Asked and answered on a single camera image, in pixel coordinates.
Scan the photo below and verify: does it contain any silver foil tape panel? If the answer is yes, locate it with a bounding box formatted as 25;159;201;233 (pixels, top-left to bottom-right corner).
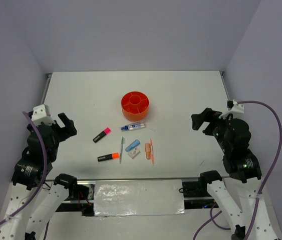
94;179;185;217

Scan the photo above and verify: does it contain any orange thin highlighter pen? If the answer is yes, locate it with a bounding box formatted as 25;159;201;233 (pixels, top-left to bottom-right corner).
150;139;154;166

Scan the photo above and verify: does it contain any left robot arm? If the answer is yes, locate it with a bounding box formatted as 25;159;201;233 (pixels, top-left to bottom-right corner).
0;110;79;240

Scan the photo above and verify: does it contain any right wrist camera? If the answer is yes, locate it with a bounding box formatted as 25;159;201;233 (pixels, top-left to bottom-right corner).
219;100;244;119

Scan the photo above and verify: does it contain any clear bottle blue cap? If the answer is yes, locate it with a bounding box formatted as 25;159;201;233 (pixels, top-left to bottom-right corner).
121;121;145;132

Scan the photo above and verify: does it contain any pink black highlighter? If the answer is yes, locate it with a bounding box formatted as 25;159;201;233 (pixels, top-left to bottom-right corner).
93;127;111;143

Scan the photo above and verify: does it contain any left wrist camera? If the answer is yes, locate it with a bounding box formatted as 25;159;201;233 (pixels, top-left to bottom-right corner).
31;104;55;126

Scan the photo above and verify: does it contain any orange round compartment organizer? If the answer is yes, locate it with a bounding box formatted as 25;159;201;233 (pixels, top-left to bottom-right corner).
121;91;149;122

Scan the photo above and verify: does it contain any orange black highlighter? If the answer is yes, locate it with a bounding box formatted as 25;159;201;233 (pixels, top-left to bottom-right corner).
97;152;120;162

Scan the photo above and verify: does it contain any green thin highlighter pen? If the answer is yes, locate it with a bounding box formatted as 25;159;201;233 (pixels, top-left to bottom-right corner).
119;137;124;164

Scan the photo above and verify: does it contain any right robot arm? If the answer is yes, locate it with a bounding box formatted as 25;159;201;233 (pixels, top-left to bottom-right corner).
191;100;282;240

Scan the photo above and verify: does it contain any orange translucent eraser case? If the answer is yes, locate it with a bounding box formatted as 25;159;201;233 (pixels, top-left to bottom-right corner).
145;143;151;160

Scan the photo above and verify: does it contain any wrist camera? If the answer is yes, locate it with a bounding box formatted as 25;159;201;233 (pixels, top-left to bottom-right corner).
219;100;244;119
31;104;55;126

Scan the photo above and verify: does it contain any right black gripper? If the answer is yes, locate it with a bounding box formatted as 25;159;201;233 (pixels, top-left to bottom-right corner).
190;106;235;152

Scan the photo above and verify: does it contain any blue translucent eraser case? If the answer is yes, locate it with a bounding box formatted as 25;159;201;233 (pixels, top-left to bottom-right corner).
125;139;140;152

